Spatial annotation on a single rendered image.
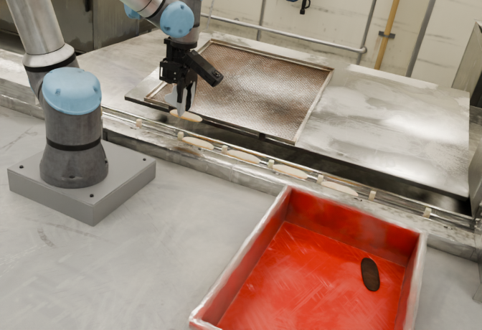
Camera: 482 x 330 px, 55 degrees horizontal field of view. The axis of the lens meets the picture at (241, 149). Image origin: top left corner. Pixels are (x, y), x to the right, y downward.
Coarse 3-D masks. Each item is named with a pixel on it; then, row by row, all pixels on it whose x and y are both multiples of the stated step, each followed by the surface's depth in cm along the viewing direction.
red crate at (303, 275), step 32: (288, 224) 110; (288, 256) 100; (320, 256) 102; (352, 256) 103; (256, 288) 91; (288, 288) 92; (320, 288) 93; (352, 288) 94; (384, 288) 95; (224, 320) 83; (256, 320) 84; (288, 320) 85; (320, 320) 86; (352, 320) 87; (384, 320) 88
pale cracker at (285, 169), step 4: (276, 168) 126; (280, 168) 126; (284, 168) 126; (288, 168) 126; (292, 168) 127; (284, 172) 125; (288, 172) 125; (292, 172) 125; (296, 172) 125; (300, 172) 125; (296, 176) 124; (300, 176) 124; (304, 176) 124
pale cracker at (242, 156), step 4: (228, 152) 130; (232, 152) 130; (236, 152) 130; (240, 152) 130; (232, 156) 129; (236, 156) 129; (240, 156) 128; (244, 156) 129; (248, 156) 129; (252, 156) 129; (244, 160) 128; (248, 160) 128; (252, 160) 128; (256, 160) 128
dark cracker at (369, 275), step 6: (366, 258) 102; (366, 264) 100; (372, 264) 100; (366, 270) 98; (372, 270) 98; (366, 276) 97; (372, 276) 97; (378, 276) 97; (366, 282) 95; (372, 282) 95; (378, 282) 96; (372, 288) 94; (378, 288) 95
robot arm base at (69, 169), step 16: (48, 144) 100; (96, 144) 102; (48, 160) 101; (64, 160) 99; (80, 160) 100; (96, 160) 103; (48, 176) 101; (64, 176) 100; (80, 176) 101; (96, 176) 103
